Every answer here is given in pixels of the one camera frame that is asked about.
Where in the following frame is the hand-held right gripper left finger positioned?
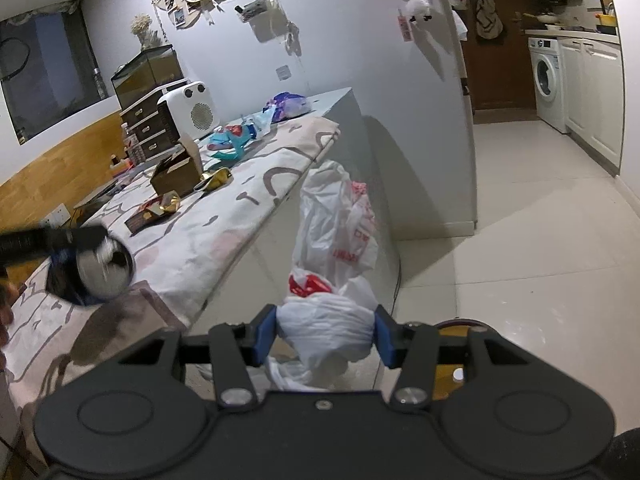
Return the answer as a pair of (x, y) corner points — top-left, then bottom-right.
(117, 305), (277, 411)

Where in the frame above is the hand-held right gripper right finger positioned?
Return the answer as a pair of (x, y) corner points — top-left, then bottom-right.
(374, 306), (531, 411)

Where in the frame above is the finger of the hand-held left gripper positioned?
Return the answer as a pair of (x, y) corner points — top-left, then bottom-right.
(0, 225), (109, 267)

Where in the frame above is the red printed white plastic bag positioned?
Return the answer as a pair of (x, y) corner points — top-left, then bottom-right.
(289, 159), (379, 302)

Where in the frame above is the cardboard box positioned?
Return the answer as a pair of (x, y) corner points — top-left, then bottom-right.
(150, 141), (204, 199)

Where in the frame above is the teal snack wrapper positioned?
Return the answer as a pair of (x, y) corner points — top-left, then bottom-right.
(207, 126), (257, 164)

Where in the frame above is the person's left hand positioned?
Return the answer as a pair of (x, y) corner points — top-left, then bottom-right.
(0, 272), (15, 345)

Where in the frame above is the brown flat box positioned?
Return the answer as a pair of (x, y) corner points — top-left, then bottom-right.
(124, 210), (167, 234)

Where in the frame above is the printed blanket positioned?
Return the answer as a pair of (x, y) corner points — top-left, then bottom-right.
(0, 115), (343, 411)

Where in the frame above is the gold red foil wrapper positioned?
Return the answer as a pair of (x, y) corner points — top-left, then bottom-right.
(142, 190), (184, 216)

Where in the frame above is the small water bottle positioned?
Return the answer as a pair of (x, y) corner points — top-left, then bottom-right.
(122, 122), (141, 164)

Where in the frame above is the dark drawer cabinet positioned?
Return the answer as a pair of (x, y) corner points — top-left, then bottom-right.
(120, 80), (190, 162)

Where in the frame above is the window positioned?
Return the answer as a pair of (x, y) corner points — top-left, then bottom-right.
(0, 0), (109, 147)

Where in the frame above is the white table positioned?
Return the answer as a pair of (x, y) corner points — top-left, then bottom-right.
(190, 87), (403, 396)

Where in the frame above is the glass fish tank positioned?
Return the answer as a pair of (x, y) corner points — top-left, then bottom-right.
(110, 44), (184, 109)

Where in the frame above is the white fan heater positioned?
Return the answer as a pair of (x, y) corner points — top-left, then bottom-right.
(157, 80), (221, 144)

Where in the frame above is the clear plastic wrapper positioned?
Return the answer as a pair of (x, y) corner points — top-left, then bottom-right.
(249, 110), (274, 139)

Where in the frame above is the purple snack packet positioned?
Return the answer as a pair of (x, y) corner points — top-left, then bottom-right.
(263, 91), (311, 122)

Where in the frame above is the dried flower bouquet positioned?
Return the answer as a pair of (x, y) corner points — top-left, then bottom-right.
(130, 13), (156, 51)

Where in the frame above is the wooden door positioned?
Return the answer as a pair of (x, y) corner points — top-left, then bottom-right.
(457, 0), (541, 112)

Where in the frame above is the white washing machine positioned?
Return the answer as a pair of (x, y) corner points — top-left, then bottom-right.
(527, 35), (572, 134)

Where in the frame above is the hanging ribbon ornament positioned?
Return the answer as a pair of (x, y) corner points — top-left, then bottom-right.
(266, 0), (302, 57)

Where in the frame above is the white lower kitchen cabinet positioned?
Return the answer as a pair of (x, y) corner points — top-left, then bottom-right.
(557, 36), (627, 177)

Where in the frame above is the plush sheep toy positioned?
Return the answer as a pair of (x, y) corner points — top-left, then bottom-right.
(404, 0), (434, 24)

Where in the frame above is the hanging tote bag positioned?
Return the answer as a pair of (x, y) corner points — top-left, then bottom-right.
(472, 0), (504, 41)

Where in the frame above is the wall power outlet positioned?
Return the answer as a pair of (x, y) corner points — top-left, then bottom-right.
(42, 203), (71, 227)

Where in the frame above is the wall storage box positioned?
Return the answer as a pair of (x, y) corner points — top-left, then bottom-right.
(234, 0), (271, 24)

